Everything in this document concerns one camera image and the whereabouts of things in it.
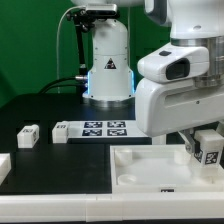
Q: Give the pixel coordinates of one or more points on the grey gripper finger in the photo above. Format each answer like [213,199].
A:
[220,128]
[187,136]

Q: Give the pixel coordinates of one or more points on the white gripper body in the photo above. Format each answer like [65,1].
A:
[167,98]

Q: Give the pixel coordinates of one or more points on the white square tabletop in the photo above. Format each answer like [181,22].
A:
[162,168]

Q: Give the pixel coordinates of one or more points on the paper sheet with tags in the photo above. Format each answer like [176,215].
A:
[104,129]

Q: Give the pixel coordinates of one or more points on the white left fence piece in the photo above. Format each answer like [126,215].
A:
[5,166]

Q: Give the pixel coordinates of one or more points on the black camera stand pole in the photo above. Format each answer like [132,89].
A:
[83,24]

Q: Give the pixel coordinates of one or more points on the black camera on stand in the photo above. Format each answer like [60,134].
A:
[102,10]

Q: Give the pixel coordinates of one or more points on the white front fence rail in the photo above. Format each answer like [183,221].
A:
[111,207]

